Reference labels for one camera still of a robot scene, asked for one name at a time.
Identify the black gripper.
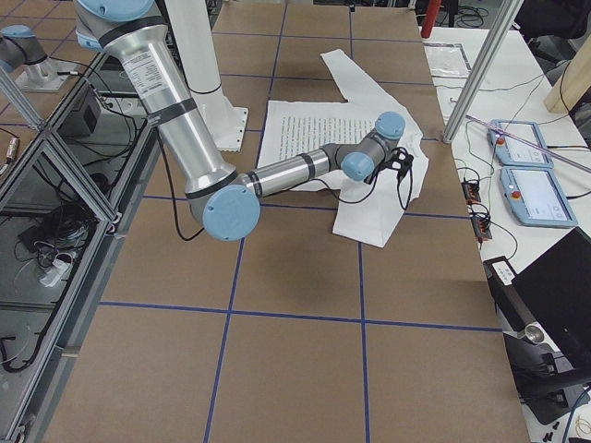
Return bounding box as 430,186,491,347
364,148,413,184

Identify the white printed t-shirt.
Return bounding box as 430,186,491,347
258,49,428,247

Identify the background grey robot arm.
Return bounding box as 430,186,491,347
1,25,78,92

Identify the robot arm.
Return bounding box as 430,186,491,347
74,1,414,241

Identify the upper orange circuit board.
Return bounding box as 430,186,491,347
461,180,481,204

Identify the orange circuit board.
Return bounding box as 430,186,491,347
461,180,481,204
470,213,492,244

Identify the lower orange circuit board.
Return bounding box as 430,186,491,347
470,213,492,244

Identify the upper blue teach pendant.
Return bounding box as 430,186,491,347
488,119,554,169

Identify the blue teach pendant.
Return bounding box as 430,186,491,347
488,119,554,169
500,166,578,228

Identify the clear plastic bag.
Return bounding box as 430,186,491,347
424,42,471,78

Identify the lower blue teach pendant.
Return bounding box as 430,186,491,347
500,166,578,228

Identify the red fire extinguisher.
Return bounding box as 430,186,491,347
420,0,442,39

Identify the black laptop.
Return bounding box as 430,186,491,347
513,227,590,367

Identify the grey box under table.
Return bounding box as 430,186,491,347
58,88,101,138

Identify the white power strip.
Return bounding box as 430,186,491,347
39,258,71,287

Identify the aluminium frame post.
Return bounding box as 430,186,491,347
442,0,524,144

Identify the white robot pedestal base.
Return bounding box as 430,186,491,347
164,0,248,151

